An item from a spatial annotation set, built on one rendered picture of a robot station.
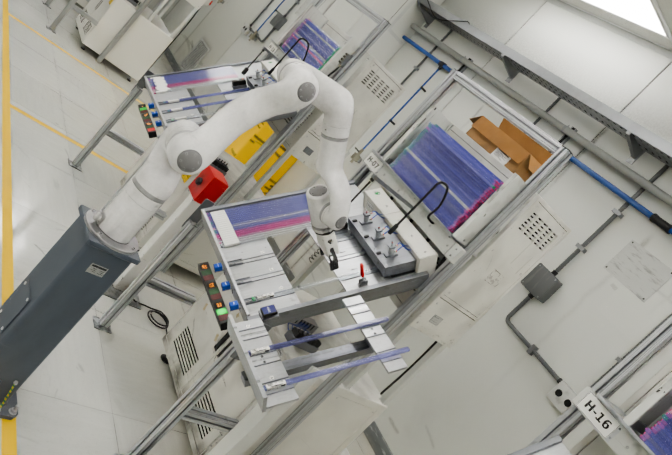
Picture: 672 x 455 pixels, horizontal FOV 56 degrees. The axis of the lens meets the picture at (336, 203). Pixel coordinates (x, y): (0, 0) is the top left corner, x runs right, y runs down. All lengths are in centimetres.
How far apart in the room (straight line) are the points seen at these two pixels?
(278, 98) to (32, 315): 99
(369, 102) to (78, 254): 215
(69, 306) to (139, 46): 477
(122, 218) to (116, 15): 468
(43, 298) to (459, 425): 255
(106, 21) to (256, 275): 450
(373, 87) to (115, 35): 351
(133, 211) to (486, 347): 253
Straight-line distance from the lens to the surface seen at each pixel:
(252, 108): 190
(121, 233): 202
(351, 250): 252
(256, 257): 248
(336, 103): 196
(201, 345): 290
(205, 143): 187
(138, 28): 661
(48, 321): 217
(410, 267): 243
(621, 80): 445
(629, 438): 198
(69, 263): 204
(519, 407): 377
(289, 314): 226
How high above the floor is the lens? 155
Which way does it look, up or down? 9 degrees down
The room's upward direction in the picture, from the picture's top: 44 degrees clockwise
